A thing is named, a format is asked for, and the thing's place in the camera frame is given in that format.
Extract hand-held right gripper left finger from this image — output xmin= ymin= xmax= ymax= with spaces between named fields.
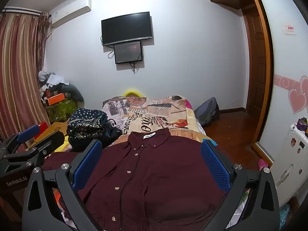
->
xmin=22 ymin=140 xmax=103 ymax=231

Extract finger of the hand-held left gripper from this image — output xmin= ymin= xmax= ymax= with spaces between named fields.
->
xmin=0 ymin=132 xmax=65 ymax=172
xmin=0 ymin=125 xmax=40 ymax=153

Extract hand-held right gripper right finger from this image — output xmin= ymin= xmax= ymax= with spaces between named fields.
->
xmin=200 ymin=140 xmax=281 ymax=231

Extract maroon button shirt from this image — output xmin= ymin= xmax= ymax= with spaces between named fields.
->
xmin=42 ymin=128 xmax=239 ymax=231

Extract navy patterned clothes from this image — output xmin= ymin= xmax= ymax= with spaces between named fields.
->
xmin=67 ymin=108 xmax=109 ymax=148

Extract yellow cardboard box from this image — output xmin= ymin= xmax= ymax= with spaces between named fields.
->
xmin=29 ymin=121 xmax=71 ymax=150

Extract red box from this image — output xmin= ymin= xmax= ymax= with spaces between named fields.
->
xmin=33 ymin=121 xmax=49 ymax=140

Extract green box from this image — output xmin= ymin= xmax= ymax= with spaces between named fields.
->
xmin=45 ymin=100 xmax=78 ymax=123

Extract dark garment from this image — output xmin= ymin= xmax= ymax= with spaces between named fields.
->
xmin=102 ymin=117 xmax=124 ymax=148

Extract orange box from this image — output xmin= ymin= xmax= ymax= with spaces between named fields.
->
xmin=45 ymin=93 xmax=66 ymax=106

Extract pink slipper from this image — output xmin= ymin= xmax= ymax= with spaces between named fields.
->
xmin=258 ymin=159 xmax=269 ymax=172

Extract grey garment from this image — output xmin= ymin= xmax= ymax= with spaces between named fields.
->
xmin=61 ymin=83 xmax=85 ymax=102

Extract grey backpack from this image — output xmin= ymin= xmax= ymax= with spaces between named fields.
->
xmin=193 ymin=97 xmax=220 ymax=127

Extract white crumpled cloth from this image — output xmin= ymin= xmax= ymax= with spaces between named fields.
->
xmin=38 ymin=71 xmax=66 ymax=88

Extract striped brown curtain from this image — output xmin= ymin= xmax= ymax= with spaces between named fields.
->
xmin=0 ymin=10 xmax=51 ymax=146

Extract white cabinet with stickers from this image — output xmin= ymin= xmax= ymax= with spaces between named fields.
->
xmin=271 ymin=123 xmax=308 ymax=206

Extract yellow round object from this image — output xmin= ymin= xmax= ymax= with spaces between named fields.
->
xmin=123 ymin=89 xmax=143 ymax=97

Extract wooden door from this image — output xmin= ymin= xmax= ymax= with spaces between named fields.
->
xmin=241 ymin=5 xmax=267 ymax=117

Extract small black monitor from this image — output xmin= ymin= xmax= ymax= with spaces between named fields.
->
xmin=114 ymin=41 xmax=144 ymax=64

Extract white air conditioner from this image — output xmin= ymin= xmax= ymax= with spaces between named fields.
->
xmin=49 ymin=0 xmax=92 ymax=28

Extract pink heart wall sticker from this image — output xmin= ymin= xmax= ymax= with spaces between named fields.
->
xmin=273 ymin=74 xmax=308 ymax=115

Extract black monitor cable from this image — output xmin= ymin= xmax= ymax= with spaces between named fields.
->
xmin=129 ymin=61 xmax=140 ymax=75

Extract black wall television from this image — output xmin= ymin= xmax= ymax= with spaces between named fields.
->
xmin=101 ymin=12 xmax=153 ymax=47

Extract small wall sign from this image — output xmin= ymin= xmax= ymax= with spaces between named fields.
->
xmin=283 ymin=24 xmax=297 ymax=35

